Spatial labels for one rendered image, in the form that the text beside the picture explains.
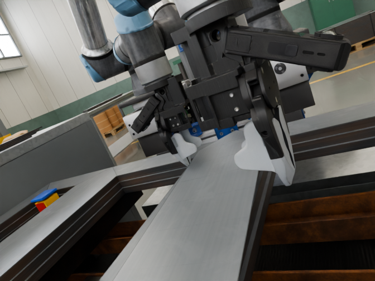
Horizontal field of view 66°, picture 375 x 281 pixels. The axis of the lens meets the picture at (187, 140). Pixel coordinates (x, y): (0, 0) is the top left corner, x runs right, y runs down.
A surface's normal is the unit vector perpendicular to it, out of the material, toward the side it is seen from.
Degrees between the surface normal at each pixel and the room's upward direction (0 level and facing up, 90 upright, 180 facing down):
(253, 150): 92
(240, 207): 0
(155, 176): 90
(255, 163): 92
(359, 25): 90
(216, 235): 0
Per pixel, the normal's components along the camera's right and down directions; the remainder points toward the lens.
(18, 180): 0.85, -0.23
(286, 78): -0.25, 0.36
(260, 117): -0.44, 0.26
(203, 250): -0.38, -0.89
